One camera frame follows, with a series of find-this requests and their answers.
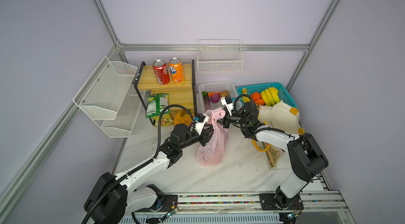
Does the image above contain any white plastic vegetable basket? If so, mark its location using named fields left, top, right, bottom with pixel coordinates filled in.
left=198, top=81, right=239, bottom=113

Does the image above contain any black frame wooden shelf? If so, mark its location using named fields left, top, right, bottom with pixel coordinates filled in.
left=134, top=62, right=197, bottom=113

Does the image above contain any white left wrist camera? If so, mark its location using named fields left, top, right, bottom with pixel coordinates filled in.
left=193, top=113, right=209, bottom=135

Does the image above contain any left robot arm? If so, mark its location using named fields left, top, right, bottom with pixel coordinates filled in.
left=82, top=113, right=214, bottom=224

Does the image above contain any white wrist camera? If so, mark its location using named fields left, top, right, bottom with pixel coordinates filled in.
left=193, top=113, right=209, bottom=135
left=220, top=95, right=234, bottom=115

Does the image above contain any light purple eggplant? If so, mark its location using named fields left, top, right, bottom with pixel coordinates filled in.
left=202, top=91, right=211, bottom=111

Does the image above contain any green snack bag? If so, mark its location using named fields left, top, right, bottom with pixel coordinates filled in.
left=146, top=93, right=169, bottom=118

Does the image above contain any yellow banana left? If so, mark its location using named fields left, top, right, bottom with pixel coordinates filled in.
left=242, top=88, right=252, bottom=103

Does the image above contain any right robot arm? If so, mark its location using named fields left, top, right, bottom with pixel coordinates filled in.
left=219, top=94, right=329, bottom=210

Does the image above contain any orange carrot back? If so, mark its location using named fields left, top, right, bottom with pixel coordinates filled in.
left=208, top=92, right=220, bottom=97

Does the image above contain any orange mango gummy bag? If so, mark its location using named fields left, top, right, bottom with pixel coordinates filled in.
left=174, top=110, right=192, bottom=126

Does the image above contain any white canvas tote bag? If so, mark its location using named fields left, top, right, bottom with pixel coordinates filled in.
left=251, top=100, right=306, bottom=170

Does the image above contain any yellow corn chips bag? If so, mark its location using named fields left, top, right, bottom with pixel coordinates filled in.
left=160, top=114, right=174, bottom=127

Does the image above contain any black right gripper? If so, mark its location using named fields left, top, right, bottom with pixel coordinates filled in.
left=209, top=110, right=248, bottom=131

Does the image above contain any orange soda can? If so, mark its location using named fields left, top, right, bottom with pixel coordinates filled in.
left=169, top=58, right=185, bottom=83

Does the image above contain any teal plastic fruit basket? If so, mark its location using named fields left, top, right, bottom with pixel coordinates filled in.
left=236, top=82, right=297, bottom=108

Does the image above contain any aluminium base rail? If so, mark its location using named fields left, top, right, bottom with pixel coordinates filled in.
left=85, top=191, right=355, bottom=224

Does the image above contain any yellow banana bunch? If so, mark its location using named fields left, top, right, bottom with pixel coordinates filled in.
left=261, top=87, right=281, bottom=106

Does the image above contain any pink plastic grocery bag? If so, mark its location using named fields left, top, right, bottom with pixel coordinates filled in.
left=197, top=108, right=229, bottom=166

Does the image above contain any orange fruit back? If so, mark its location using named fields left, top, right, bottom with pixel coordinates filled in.
left=251, top=92, right=261, bottom=102

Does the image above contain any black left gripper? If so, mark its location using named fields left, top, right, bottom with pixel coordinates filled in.
left=179, top=124, right=217, bottom=150

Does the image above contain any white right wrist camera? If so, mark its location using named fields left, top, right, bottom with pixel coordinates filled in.
left=220, top=95, right=234, bottom=115

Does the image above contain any brown potato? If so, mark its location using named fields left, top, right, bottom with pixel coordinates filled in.
left=220, top=90, right=229, bottom=98

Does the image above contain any white wire wall basket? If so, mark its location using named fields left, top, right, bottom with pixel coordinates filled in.
left=197, top=39, right=244, bottom=73

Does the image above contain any white mesh wall rack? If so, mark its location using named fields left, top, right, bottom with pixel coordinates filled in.
left=73, top=57, right=140, bottom=139

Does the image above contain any purple onion back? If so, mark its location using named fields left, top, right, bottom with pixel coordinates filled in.
left=210, top=94, right=221, bottom=103

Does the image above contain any red cola can middle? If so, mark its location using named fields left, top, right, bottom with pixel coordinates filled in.
left=153, top=59, right=170, bottom=85

